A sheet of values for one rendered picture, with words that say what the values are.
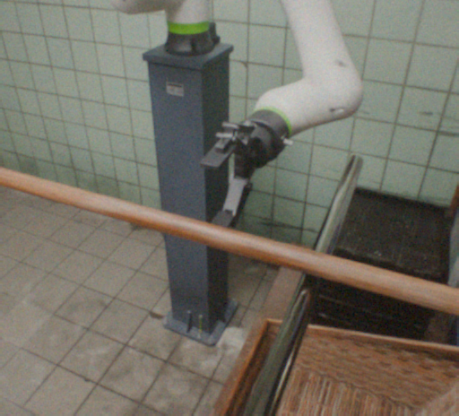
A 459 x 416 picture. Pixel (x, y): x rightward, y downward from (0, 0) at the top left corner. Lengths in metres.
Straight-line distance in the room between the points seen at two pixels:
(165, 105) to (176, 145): 0.14
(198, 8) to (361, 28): 0.65
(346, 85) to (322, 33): 0.11
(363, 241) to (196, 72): 0.64
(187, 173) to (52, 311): 1.07
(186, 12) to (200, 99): 0.24
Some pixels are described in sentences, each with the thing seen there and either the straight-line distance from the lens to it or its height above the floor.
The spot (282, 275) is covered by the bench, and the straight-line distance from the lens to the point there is 1.42.
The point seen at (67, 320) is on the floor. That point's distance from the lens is 2.15.
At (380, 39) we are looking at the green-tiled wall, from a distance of 1.69.
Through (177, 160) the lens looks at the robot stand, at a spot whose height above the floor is 0.86.
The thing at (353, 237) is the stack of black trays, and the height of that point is 0.90.
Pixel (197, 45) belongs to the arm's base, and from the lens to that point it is 1.30.
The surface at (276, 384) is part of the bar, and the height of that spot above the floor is 1.17.
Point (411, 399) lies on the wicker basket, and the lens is 1.18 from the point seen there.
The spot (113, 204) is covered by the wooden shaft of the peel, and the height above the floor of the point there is 1.20.
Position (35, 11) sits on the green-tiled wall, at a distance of 2.41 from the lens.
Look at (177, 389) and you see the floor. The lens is 1.85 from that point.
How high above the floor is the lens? 1.58
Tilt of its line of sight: 34 degrees down
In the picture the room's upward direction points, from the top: straight up
